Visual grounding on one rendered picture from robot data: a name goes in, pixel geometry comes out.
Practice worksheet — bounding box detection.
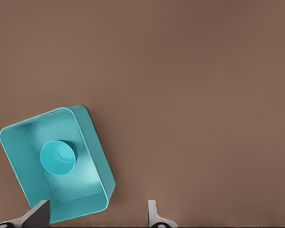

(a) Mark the teal cup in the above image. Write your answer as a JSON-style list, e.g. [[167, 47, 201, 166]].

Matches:
[[39, 140, 77, 176]]

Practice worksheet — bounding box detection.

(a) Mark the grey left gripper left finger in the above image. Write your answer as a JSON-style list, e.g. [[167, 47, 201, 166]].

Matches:
[[0, 199, 50, 228]]

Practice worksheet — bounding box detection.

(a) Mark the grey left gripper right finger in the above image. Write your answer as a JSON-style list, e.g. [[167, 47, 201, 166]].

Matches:
[[148, 199, 179, 228]]

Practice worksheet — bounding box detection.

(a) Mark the teal plastic box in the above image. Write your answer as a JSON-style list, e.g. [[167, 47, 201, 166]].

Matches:
[[0, 104, 116, 225]]

